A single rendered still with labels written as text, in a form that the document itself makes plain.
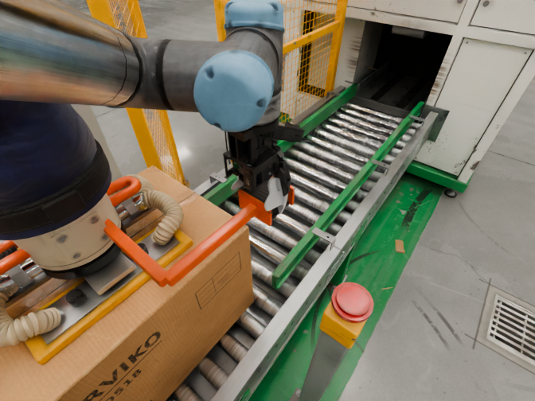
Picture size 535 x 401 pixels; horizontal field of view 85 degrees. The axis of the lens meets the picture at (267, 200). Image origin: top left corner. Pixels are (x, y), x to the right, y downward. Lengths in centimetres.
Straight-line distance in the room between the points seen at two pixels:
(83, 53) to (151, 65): 9
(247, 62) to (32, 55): 17
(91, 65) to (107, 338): 50
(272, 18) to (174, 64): 14
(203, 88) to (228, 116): 4
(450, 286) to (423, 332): 36
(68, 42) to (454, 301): 193
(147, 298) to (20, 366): 22
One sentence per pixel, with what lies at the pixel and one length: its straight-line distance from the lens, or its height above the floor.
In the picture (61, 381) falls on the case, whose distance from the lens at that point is 67.
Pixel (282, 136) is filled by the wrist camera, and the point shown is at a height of 123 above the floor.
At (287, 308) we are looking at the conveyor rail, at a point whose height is 59.
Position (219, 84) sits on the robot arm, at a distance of 30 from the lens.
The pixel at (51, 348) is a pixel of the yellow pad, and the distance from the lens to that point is 68.
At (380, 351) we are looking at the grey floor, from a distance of 168.
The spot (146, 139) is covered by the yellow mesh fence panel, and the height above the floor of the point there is 90.
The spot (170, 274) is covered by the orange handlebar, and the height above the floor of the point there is 109.
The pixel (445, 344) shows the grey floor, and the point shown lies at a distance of 182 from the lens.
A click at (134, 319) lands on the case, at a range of 66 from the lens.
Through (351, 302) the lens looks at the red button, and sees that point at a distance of 54.
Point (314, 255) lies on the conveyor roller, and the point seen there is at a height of 55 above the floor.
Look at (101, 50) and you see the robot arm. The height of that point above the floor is 143.
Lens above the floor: 151
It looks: 45 degrees down
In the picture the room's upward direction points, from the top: straight up
